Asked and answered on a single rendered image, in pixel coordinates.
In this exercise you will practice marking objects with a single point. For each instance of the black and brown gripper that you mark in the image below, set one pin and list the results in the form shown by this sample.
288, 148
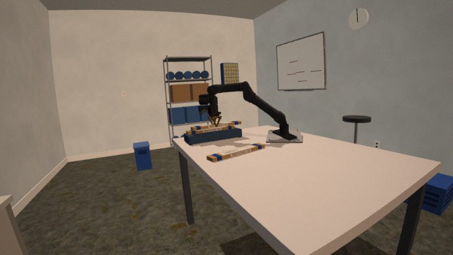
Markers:
214, 116

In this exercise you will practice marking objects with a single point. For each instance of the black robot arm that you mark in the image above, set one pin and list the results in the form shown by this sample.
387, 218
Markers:
248, 96

